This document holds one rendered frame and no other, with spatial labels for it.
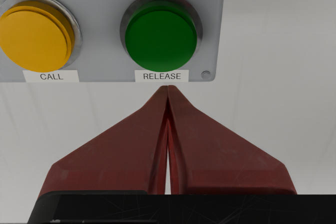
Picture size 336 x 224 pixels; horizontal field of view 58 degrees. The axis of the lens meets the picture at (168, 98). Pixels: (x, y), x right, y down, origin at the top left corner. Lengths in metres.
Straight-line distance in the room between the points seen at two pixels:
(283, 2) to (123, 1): 0.16
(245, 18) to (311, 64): 0.09
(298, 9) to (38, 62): 0.22
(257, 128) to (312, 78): 0.08
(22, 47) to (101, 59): 0.04
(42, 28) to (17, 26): 0.01
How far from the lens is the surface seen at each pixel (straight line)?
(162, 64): 0.18
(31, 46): 0.19
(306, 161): 0.43
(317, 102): 0.37
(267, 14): 0.30
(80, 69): 0.20
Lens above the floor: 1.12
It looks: 54 degrees down
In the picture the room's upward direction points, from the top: 179 degrees clockwise
